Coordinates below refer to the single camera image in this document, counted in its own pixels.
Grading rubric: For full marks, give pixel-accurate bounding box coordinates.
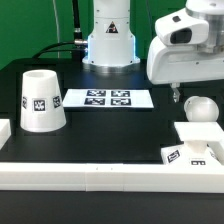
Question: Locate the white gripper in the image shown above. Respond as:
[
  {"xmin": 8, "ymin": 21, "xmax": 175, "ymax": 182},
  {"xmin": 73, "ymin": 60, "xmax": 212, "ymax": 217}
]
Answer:
[{"xmin": 147, "ymin": 37, "xmax": 224, "ymax": 103}]

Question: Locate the white lamp bulb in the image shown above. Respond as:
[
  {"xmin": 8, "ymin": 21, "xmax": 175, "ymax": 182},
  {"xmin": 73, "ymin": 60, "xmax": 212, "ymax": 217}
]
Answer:
[{"xmin": 184, "ymin": 96, "xmax": 219, "ymax": 122}]

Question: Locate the white lamp base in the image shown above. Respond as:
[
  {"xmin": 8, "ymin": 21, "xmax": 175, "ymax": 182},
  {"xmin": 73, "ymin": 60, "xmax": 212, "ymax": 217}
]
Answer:
[{"xmin": 161, "ymin": 122, "xmax": 221, "ymax": 167}]

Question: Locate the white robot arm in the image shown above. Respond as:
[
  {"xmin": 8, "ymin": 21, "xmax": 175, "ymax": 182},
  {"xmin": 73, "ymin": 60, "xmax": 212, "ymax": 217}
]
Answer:
[{"xmin": 83, "ymin": 0, "xmax": 224, "ymax": 98}]

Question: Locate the white lamp shade cone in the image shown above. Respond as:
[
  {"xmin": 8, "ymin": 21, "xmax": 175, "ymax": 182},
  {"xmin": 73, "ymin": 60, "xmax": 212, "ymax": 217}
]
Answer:
[{"xmin": 20, "ymin": 69, "xmax": 66, "ymax": 132}]

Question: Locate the white marker card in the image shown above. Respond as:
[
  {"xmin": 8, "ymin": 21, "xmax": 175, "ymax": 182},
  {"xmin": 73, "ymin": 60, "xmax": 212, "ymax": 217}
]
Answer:
[{"xmin": 63, "ymin": 89, "xmax": 154, "ymax": 109}]

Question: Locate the black pole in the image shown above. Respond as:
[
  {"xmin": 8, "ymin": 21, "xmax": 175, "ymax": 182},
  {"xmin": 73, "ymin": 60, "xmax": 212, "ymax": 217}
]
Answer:
[{"xmin": 72, "ymin": 0, "xmax": 82, "ymax": 39}]

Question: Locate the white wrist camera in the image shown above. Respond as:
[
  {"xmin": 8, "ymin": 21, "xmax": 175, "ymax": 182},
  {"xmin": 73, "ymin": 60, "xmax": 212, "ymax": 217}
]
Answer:
[{"xmin": 153, "ymin": 9, "xmax": 209, "ymax": 51}]

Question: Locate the black cable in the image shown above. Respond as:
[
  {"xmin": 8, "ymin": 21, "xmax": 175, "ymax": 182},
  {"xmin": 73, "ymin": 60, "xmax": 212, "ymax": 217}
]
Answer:
[{"xmin": 32, "ymin": 39, "xmax": 88, "ymax": 60}]

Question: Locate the white thin cable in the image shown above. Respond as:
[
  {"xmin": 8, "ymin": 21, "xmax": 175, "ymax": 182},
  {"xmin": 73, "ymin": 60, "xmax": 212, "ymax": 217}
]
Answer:
[{"xmin": 52, "ymin": 0, "xmax": 62, "ymax": 59}]

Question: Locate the white fence front wall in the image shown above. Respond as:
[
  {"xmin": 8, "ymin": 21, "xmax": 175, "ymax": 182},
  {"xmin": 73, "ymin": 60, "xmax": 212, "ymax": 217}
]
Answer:
[{"xmin": 0, "ymin": 162, "xmax": 224, "ymax": 193}]

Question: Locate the white fence left wall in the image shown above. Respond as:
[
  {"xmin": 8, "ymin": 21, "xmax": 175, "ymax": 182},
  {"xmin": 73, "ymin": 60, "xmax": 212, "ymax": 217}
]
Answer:
[{"xmin": 0, "ymin": 119, "xmax": 11, "ymax": 150}]

